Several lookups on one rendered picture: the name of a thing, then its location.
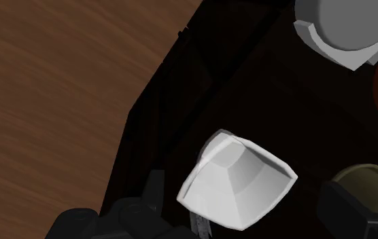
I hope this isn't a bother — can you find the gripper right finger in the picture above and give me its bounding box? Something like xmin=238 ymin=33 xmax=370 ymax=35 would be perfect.
xmin=317 ymin=181 xmax=378 ymax=239

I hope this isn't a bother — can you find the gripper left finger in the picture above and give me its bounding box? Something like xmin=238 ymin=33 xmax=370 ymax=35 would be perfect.
xmin=44 ymin=169 xmax=201 ymax=239

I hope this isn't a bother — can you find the olive green cup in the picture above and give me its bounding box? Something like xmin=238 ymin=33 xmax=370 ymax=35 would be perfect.
xmin=330 ymin=163 xmax=378 ymax=220

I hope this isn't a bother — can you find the grey speckled flat strip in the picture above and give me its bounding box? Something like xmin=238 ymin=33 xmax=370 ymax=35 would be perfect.
xmin=190 ymin=211 xmax=213 ymax=239

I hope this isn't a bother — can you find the white square bowl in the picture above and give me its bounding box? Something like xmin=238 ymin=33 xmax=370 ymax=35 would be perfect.
xmin=176 ymin=128 xmax=298 ymax=232

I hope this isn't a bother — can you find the dark brown wooden cabinet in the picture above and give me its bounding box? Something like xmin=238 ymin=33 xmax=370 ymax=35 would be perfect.
xmin=99 ymin=0 xmax=378 ymax=239

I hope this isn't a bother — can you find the white plate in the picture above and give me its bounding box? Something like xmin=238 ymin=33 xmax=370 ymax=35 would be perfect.
xmin=293 ymin=0 xmax=378 ymax=72

